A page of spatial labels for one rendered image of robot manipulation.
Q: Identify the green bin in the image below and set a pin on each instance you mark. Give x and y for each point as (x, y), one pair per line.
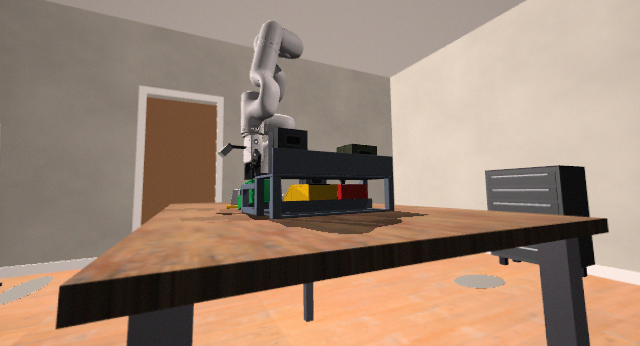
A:
(252, 193)

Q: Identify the yellow open bin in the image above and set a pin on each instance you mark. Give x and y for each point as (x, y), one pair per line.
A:
(312, 192)

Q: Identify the red open bin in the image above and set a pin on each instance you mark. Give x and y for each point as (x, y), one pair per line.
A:
(352, 191)

